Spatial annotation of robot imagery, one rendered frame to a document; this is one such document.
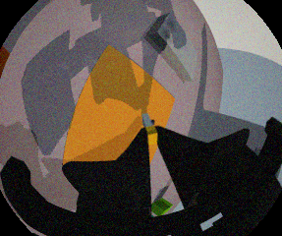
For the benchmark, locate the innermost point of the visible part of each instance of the green cube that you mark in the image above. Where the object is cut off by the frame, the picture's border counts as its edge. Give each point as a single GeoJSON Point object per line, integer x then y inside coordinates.
{"type": "Point", "coordinates": [160, 207]}

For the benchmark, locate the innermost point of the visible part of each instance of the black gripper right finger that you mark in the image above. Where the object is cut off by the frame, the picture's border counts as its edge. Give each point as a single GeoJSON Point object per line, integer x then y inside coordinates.
{"type": "Point", "coordinates": [190, 162]}

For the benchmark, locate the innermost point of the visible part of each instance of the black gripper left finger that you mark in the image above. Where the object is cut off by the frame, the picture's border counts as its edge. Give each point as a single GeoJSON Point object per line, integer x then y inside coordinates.
{"type": "Point", "coordinates": [129, 173]}

